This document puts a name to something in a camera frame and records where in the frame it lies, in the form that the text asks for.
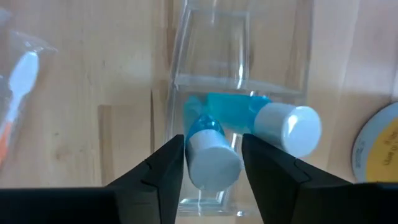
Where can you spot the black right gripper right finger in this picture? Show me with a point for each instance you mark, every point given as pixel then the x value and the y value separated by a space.
pixel 280 186

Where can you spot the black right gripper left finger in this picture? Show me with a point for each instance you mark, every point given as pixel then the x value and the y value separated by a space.
pixel 155 186

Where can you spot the blue mouthwash bottle white cap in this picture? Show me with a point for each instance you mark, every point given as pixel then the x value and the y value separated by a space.
pixel 289 129
pixel 214 161

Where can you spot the orange white toothbrush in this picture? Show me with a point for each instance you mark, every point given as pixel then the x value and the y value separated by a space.
pixel 23 74

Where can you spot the yellow canister white lid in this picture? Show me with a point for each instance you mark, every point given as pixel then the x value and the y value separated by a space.
pixel 382 149

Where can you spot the clear acrylic organizer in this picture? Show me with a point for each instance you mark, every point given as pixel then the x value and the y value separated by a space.
pixel 214 46

